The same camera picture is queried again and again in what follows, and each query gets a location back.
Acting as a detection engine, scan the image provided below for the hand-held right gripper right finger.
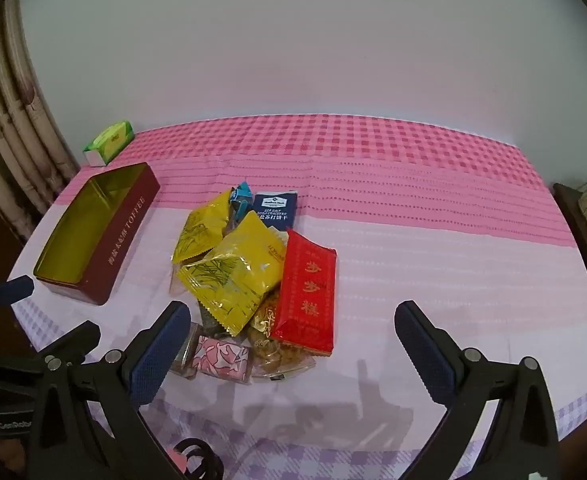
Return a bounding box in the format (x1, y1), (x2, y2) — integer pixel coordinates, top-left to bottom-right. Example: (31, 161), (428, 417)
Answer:
(395, 301), (559, 480)

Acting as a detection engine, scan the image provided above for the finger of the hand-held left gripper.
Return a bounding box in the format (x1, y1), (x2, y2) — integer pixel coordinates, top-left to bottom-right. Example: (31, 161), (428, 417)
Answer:
(0, 276), (35, 312)
(34, 321), (102, 361)

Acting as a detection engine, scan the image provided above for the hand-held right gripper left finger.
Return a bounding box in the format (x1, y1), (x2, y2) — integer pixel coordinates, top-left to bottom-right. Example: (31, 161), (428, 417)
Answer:
(28, 301), (192, 480)

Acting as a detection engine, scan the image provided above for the small clear snack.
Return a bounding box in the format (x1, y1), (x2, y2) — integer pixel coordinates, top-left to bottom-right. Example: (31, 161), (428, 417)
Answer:
(168, 322), (204, 378)

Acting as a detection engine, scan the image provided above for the pink floral snack packet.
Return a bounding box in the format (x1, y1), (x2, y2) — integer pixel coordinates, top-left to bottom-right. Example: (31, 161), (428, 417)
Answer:
(194, 335), (252, 386)

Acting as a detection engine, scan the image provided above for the maroon tin box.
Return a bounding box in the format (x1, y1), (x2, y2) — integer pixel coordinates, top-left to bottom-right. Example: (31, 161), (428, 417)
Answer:
(32, 162), (161, 307)

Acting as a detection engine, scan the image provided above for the yellow snack packet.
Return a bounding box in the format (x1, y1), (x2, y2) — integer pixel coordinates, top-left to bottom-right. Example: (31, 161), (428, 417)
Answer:
(176, 210), (287, 337)
(171, 191), (232, 263)

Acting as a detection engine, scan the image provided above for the gold foil snack packet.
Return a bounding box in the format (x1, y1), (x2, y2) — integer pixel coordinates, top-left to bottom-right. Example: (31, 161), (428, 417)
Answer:
(250, 292), (280, 342)

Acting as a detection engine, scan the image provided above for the clear brown snack packet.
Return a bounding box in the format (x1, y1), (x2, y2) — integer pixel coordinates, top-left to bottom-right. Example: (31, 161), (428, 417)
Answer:
(246, 332), (319, 386)

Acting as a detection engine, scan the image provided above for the red snack packet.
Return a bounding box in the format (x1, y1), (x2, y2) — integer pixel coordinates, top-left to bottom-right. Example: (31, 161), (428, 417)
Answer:
(272, 229), (337, 357)

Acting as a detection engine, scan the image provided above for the cream snack packet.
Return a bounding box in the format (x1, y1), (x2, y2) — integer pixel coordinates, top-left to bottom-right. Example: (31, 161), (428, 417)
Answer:
(266, 225), (289, 286)

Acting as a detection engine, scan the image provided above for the teal candy packet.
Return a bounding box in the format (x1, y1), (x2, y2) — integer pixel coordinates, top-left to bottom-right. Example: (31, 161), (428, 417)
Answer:
(228, 181), (254, 221)

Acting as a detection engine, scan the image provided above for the navy cracker packet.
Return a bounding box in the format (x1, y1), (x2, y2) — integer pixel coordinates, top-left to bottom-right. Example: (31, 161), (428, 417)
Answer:
(251, 191), (298, 233)

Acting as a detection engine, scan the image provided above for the person's left hand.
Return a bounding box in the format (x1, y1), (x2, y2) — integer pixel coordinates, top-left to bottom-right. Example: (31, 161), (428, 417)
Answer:
(0, 442), (29, 480)

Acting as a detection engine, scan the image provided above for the pink checked tablecloth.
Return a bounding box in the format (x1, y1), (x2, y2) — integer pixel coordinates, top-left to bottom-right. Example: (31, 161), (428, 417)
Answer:
(8, 112), (587, 480)

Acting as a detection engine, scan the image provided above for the green tissue box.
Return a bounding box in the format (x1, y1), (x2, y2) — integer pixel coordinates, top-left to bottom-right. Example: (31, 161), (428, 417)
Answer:
(82, 120), (137, 167)

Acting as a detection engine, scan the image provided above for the patterned curtain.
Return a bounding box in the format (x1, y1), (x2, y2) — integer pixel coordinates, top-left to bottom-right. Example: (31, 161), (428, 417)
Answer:
(0, 0), (82, 241)

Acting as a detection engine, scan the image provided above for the dark wooden cabinet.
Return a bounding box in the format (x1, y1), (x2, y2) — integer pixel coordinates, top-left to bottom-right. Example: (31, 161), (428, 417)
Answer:
(552, 182), (587, 311)

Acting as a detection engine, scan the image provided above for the black cable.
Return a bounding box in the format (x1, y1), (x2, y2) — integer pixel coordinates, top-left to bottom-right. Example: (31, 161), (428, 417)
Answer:
(174, 437), (223, 480)

